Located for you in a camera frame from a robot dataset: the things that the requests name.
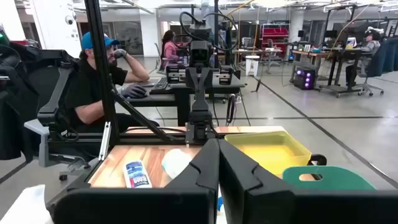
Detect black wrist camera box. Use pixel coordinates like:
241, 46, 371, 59
189, 40, 213, 68

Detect black hanging cable loop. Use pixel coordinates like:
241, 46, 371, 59
225, 93, 237, 126

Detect teal plastic bin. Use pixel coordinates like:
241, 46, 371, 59
282, 165, 377, 191

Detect computer tower purple lights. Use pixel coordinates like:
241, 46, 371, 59
293, 67, 317, 91

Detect red shelf unit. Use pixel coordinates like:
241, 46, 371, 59
260, 27, 290, 59

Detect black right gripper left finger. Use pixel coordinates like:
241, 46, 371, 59
164, 138, 221, 224

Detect yellow translucent plastic tray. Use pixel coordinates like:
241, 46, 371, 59
224, 130, 313, 179

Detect grey office chair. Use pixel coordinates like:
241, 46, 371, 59
354, 40, 386, 97

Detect silver corner bracket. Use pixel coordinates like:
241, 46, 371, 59
98, 121, 112, 162

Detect black standing desk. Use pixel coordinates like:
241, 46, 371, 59
318, 46, 363, 98

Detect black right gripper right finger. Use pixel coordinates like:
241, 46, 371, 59
219, 139, 295, 224

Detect person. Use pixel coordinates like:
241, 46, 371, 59
160, 29, 180, 68
345, 27, 382, 88
63, 30, 161, 134

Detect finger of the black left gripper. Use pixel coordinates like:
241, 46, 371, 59
185, 67, 200, 112
199, 67, 215, 112

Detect white stool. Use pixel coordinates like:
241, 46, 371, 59
244, 55, 261, 77

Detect black keyboard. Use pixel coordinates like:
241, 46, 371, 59
149, 77, 171, 95

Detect wooden desk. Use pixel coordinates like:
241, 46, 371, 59
291, 49, 335, 85

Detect white spray bottle blue trigger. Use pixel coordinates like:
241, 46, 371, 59
161, 148, 194, 180

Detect white sheet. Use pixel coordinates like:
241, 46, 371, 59
0, 184, 54, 224

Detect black office chair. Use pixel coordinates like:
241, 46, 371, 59
0, 40, 94, 181

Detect small white labelled bottle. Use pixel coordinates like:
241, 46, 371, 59
123, 159, 153, 189

